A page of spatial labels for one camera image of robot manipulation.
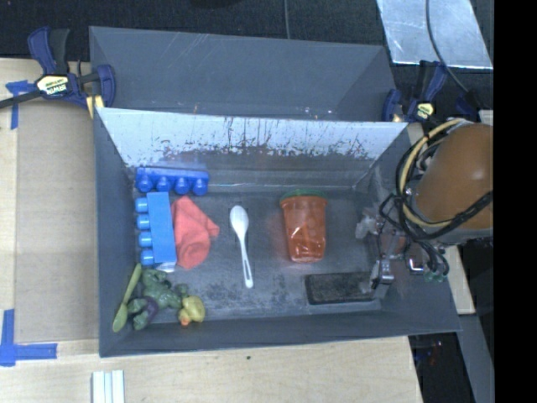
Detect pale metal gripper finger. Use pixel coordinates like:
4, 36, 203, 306
355, 213, 383, 240
368, 260, 396, 296

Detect dark green flat block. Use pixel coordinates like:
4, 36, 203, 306
304, 271, 379, 306

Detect orange cup with green lid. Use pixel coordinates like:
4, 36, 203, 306
279, 188, 329, 264

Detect white plastic spoon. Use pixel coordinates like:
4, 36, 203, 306
228, 204, 255, 290

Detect orange-red cloth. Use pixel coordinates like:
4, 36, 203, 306
170, 195, 222, 271

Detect yellow rubber duck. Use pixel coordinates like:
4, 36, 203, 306
177, 294, 206, 327

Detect grey metal bin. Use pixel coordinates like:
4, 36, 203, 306
87, 25, 463, 359

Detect dark blue toy brick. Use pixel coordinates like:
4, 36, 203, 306
134, 166, 211, 197

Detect light blue toy brick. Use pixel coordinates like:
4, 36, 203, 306
134, 191, 179, 274

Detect green toy figure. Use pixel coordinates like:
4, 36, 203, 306
126, 268, 190, 332

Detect pale wood board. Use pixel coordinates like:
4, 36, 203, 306
13, 102, 102, 344

